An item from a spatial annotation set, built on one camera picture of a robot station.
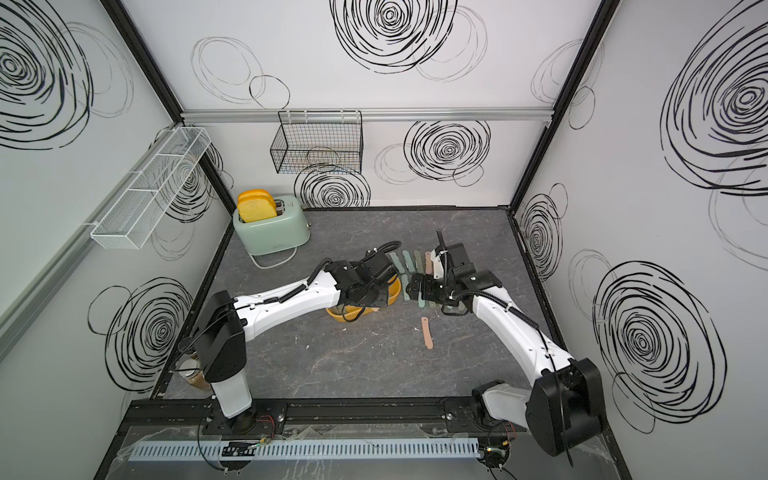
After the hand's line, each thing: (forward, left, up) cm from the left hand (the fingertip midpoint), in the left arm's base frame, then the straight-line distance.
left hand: (382, 298), depth 83 cm
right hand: (+1, -11, +3) cm, 11 cm away
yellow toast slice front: (+26, +41, +8) cm, 49 cm away
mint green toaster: (+22, +35, +1) cm, 41 cm away
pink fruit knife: (-5, -13, -10) cm, 18 cm away
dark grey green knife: (+20, -12, -11) cm, 26 cm away
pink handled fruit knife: (+4, -12, +11) cm, 17 cm away
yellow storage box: (-2, +10, -5) cm, 12 cm away
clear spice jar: (-22, +44, -2) cm, 50 cm away
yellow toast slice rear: (+30, +41, +12) cm, 52 cm away
